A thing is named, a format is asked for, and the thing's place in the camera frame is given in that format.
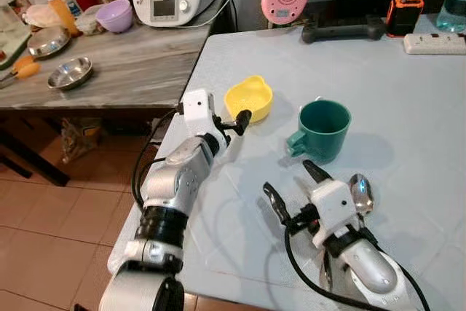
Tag purple plastic bowl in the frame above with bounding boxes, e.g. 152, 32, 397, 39
95, 0, 135, 34

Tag orange black device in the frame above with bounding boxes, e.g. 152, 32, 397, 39
385, 0, 425, 38

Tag brown printed sack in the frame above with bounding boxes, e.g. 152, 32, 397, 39
60, 117, 103, 165

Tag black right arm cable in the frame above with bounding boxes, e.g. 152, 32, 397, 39
283, 227, 432, 311

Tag black table leg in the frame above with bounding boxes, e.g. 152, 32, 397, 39
0, 127, 71, 188

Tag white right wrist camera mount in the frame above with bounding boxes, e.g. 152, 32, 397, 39
309, 178, 363, 248

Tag black handle bar device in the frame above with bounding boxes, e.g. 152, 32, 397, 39
301, 16, 386, 44

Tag orange tipped steel tongs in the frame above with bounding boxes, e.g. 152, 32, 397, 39
0, 54, 42, 90

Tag orange squeeze bottle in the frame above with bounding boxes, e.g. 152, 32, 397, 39
45, 0, 79, 37

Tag large steel bowl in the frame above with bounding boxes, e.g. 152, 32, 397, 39
27, 26, 72, 60

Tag small steel bowl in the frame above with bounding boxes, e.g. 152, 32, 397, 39
47, 56, 95, 92

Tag plastic bag with bread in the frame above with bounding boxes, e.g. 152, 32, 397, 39
22, 3, 65, 30

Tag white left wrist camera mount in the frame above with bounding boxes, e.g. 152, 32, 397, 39
181, 89, 219, 141

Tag steel spoon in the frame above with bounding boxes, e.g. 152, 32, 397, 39
319, 173, 375, 294

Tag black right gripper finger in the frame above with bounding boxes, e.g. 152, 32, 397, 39
302, 160, 334, 185
263, 182, 293, 226

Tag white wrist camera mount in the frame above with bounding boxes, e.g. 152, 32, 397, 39
309, 178, 363, 248
181, 89, 219, 141

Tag yellow plastic bowl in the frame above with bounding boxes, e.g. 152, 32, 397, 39
224, 75, 275, 123

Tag white power strip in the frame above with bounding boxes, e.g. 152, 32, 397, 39
403, 32, 466, 55

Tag green mug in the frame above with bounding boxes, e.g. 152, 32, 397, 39
285, 99, 352, 165

